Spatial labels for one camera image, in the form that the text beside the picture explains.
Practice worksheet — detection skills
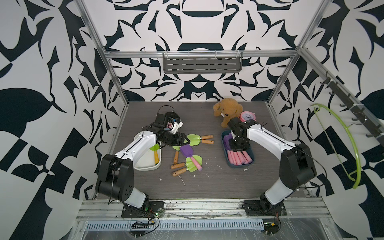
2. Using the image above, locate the purple shovel pink handle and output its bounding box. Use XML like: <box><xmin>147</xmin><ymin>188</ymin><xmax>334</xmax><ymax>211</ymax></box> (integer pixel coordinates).
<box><xmin>223</xmin><ymin>133</ymin><xmax>236</xmax><ymax>165</ymax></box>
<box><xmin>242</xmin><ymin>151</ymin><xmax>253</xmax><ymax>164</ymax></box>
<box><xmin>180</xmin><ymin>145</ymin><xmax>203</xmax><ymax>171</ymax></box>
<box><xmin>234</xmin><ymin>152</ymin><xmax>245</xmax><ymax>166</ymax></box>

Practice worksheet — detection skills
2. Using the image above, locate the green shovel yellow handle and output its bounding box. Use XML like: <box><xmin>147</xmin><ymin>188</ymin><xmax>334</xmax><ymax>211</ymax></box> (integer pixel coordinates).
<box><xmin>150</xmin><ymin>144</ymin><xmax>160</xmax><ymax>165</ymax></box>

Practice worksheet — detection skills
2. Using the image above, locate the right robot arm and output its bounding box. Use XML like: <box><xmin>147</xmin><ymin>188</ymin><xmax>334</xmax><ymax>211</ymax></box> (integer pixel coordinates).
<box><xmin>228</xmin><ymin>118</ymin><xmax>317</xmax><ymax>216</ymax></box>

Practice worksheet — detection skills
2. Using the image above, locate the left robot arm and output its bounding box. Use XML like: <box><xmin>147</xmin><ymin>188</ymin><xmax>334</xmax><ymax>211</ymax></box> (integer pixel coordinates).
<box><xmin>96</xmin><ymin>126</ymin><xmax>190</xmax><ymax>213</ymax></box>

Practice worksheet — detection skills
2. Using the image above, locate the teal storage box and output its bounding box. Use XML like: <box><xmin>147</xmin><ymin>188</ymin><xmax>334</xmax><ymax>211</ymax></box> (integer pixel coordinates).
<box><xmin>221</xmin><ymin>130</ymin><xmax>255</xmax><ymax>168</ymax></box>

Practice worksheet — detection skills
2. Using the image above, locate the white storage box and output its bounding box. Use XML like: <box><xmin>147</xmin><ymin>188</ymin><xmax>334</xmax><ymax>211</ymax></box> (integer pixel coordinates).
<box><xmin>130</xmin><ymin>131</ymin><xmax>161</xmax><ymax>172</ymax></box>

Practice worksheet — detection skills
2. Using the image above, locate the plush doll black hair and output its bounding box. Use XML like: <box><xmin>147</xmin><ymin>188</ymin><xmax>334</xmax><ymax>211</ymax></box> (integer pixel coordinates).
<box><xmin>165</xmin><ymin>112</ymin><xmax>183</xmax><ymax>134</ymax></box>

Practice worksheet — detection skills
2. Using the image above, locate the pink alarm clock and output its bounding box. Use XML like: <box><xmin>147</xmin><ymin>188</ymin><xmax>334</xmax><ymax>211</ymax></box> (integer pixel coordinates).
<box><xmin>239</xmin><ymin>111</ymin><xmax>256</xmax><ymax>122</ymax></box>

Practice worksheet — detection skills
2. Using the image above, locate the brown plush dog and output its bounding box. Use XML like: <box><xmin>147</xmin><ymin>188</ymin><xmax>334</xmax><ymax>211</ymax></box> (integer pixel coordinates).
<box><xmin>213</xmin><ymin>98</ymin><xmax>243</xmax><ymax>128</ymax></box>

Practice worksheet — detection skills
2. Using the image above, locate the green shovel wooden handle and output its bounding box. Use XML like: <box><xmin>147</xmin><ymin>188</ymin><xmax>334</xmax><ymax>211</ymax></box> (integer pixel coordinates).
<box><xmin>187</xmin><ymin>134</ymin><xmax>214</xmax><ymax>141</ymax></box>
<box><xmin>189</xmin><ymin>139</ymin><xmax>214</xmax><ymax>147</ymax></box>
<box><xmin>173</xmin><ymin>146</ymin><xmax>180</xmax><ymax>165</ymax></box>

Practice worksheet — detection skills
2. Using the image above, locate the grey hook rail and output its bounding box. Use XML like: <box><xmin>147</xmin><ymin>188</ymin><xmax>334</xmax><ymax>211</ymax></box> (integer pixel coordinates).
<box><xmin>321</xmin><ymin>71</ymin><xmax>384</xmax><ymax>147</ymax></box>

